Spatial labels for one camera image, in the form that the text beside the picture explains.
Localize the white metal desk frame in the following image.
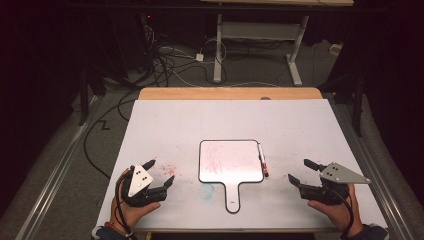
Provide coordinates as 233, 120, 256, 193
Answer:
199, 0, 355, 87

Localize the white floor cable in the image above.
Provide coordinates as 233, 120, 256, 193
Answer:
159, 46, 281, 89

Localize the aluminium floor rail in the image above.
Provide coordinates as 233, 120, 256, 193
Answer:
329, 96, 424, 240
13, 94, 101, 240

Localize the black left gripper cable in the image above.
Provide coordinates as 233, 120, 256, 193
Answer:
114, 173, 138, 240

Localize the white power strip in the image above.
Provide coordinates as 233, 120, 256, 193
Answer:
329, 43, 344, 57

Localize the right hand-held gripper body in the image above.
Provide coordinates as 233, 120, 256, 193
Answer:
298, 161, 372, 207

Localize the black floor cable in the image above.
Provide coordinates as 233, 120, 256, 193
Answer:
83, 89, 141, 179

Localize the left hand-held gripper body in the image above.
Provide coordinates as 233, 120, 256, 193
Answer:
119, 164, 168, 208

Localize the tangle of black cables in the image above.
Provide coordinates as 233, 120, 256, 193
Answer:
139, 23, 214, 88

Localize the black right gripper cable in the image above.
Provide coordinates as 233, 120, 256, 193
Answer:
324, 185, 355, 238

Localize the person's right hand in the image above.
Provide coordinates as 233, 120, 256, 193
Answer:
307, 183, 365, 238

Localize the white marker with red cap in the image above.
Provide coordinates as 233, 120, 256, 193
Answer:
257, 142, 270, 178

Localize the black metal stand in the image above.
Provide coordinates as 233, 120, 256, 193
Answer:
78, 64, 108, 127
319, 66, 366, 138

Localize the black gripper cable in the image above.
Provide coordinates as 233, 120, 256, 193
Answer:
324, 185, 355, 238
114, 173, 138, 240

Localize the small whiteboard with handle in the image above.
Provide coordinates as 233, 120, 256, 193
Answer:
198, 138, 266, 215

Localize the white table cover sheet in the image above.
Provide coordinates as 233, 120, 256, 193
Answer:
95, 98, 389, 231

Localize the person's left hand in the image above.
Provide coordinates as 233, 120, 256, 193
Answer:
109, 168, 162, 232

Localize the wooden table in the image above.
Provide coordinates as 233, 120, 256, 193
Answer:
138, 87, 324, 101

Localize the red wristband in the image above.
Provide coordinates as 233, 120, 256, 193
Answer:
103, 221, 133, 238

